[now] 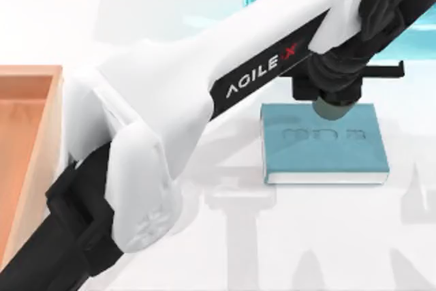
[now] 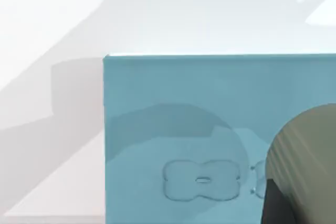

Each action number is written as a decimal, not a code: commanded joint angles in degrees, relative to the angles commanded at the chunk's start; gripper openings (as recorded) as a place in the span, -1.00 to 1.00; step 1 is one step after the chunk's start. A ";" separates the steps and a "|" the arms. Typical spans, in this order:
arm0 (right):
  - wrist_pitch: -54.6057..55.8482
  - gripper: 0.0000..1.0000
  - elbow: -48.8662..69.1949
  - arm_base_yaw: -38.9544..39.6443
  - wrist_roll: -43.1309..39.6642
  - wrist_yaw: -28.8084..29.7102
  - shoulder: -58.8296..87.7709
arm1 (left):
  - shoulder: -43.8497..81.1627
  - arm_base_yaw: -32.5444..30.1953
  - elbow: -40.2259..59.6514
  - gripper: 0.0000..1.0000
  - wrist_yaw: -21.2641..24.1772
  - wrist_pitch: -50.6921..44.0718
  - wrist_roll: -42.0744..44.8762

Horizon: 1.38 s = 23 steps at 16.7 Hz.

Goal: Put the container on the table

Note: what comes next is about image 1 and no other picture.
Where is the shallow salmon-coloured box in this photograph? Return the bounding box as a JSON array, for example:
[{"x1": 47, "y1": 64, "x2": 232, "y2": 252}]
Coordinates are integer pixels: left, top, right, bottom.
[{"x1": 0, "y1": 65, "x2": 65, "y2": 266}]

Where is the blue book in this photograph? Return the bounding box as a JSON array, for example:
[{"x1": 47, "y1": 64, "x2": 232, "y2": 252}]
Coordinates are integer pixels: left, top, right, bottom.
[{"x1": 260, "y1": 102, "x2": 391, "y2": 186}]

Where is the pale grey rounded box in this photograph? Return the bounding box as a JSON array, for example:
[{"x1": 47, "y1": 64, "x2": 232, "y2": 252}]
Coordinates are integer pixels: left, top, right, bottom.
[{"x1": 313, "y1": 97, "x2": 354, "y2": 122}]

